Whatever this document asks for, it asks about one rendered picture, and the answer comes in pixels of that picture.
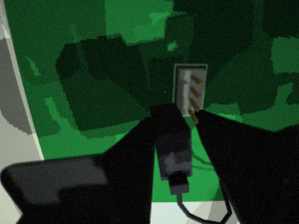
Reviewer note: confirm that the green circuit board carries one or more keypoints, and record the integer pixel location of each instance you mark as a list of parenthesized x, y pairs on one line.
[(91, 69)]

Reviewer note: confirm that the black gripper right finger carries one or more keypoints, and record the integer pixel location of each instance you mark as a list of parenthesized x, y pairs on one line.
[(258, 168)]

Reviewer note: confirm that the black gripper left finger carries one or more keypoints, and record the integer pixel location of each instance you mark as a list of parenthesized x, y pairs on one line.
[(120, 179)]

